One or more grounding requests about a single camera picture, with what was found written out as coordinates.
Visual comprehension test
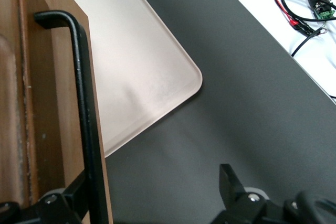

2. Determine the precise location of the black metal drawer handle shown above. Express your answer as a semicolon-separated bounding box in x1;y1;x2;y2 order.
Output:
33;10;109;224

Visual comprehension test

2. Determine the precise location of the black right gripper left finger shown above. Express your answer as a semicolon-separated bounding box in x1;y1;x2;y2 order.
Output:
39;170;92;224

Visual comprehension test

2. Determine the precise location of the wooden drawer with trim strip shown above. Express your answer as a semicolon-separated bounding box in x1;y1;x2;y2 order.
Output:
0;0;114;224

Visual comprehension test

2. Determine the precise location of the thin red wire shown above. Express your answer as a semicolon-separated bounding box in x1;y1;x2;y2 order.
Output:
271;0;309;30

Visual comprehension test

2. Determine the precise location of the beige plastic tray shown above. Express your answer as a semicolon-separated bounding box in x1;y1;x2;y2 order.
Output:
54;0;203;158

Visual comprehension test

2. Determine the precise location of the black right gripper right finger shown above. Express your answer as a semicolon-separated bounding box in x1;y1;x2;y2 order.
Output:
218;163;269;218

